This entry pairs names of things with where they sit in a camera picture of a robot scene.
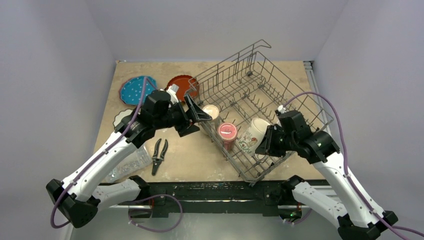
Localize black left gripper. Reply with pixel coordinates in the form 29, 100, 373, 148
154, 94, 212, 136

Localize green interior mushroom mug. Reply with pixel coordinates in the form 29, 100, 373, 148
236, 117, 271, 156

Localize tall cream seahorse cup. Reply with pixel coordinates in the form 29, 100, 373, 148
202, 104, 221, 131

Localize pink ghost pattern mug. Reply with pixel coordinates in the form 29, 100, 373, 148
217, 122, 238, 152

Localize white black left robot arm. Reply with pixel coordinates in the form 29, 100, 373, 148
46, 90, 212, 229

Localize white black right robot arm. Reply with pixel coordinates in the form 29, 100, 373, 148
255, 110, 399, 240

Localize orange fluted plate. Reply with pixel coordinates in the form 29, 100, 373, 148
165, 75, 200, 103

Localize blue polka dot plate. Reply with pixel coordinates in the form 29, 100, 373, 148
119, 75, 157, 106

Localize clear plastic screw box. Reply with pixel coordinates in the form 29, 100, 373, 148
105, 145, 153, 183

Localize grey wire dish rack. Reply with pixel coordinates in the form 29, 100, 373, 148
190, 39, 333, 184

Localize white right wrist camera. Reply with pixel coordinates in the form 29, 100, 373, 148
275, 105, 287, 117

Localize black grey wire stripper pliers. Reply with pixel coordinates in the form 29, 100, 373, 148
151, 138, 169, 176

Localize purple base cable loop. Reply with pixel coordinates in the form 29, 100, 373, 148
127, 194, 184, 234

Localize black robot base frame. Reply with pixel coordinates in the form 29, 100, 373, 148
115, 174, 316, 221

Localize aluminium rail right side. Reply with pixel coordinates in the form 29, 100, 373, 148
303, 60, 370, 240

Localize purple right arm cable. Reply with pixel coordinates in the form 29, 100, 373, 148
283, 91, 424, 240

